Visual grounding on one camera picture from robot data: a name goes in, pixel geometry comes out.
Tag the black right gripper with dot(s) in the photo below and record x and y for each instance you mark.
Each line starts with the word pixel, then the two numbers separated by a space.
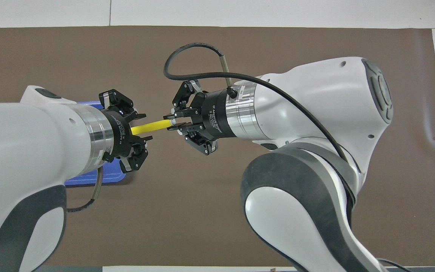
pixel 217 113

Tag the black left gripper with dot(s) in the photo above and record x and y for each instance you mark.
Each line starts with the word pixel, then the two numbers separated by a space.
pixel 121 136

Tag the yellow marker pen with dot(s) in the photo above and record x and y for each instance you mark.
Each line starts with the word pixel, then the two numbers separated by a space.
pixel 151 127

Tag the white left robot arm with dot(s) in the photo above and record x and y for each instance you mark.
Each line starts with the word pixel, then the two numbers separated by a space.
pixel 21 151

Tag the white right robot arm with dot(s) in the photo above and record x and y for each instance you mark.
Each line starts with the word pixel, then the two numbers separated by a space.
pixel 315 113

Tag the blue plastic tray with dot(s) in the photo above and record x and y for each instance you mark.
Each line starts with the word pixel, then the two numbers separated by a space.
pixel 108 177

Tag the brown table mat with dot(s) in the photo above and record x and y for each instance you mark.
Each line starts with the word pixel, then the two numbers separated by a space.
pixel 187 219

